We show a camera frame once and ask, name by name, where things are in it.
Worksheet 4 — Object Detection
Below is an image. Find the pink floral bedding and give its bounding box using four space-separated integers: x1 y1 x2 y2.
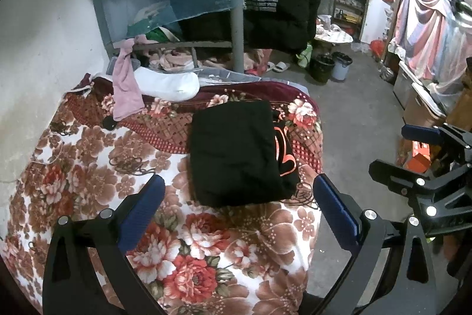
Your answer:
147 47 267 75

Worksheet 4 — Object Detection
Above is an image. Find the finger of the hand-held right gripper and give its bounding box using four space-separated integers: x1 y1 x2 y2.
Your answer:
401 122 472 161
369 159 472 200

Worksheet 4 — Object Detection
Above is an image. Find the orange box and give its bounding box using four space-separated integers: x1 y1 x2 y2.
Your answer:
404 140 433 172

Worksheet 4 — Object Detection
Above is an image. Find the brown floral blanket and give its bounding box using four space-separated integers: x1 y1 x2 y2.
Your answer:
0 77 326 315

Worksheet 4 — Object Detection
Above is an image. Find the green cloth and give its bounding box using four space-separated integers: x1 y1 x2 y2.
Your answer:
127 22 181 43

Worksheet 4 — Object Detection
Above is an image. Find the grey metal bed frame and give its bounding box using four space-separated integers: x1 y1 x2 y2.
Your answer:
88 0 247 76

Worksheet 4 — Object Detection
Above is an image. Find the pink and white curtain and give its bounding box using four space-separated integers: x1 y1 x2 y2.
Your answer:
387 0 472 109

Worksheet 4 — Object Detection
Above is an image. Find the green bag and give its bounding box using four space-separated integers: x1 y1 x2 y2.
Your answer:
297 44 314 68

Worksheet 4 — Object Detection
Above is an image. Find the round table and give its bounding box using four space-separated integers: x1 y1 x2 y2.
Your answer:
314 25 354 45

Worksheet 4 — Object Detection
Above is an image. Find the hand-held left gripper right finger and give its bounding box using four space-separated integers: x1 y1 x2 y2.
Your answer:
313 173 437 315

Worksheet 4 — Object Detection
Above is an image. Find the pink cloth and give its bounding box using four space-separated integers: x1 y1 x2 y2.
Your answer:
112 35 148 122

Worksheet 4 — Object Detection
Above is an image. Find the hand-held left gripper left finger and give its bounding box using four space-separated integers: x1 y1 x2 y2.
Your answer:
42 174 166 315

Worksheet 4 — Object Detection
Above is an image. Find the grey bedsheet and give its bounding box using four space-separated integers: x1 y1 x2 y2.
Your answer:
198 67 307 91

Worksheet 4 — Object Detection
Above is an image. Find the black hoodie with orange print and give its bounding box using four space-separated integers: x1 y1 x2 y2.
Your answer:
186 99 299 208

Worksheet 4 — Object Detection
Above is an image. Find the white pillow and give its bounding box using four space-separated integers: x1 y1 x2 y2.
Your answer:
133 66 200 102

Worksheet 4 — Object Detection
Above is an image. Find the black bin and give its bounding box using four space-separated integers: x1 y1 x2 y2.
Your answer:
309 55 335 83

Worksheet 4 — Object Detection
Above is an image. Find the white bin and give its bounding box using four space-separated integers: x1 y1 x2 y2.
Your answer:
331 51 353 81

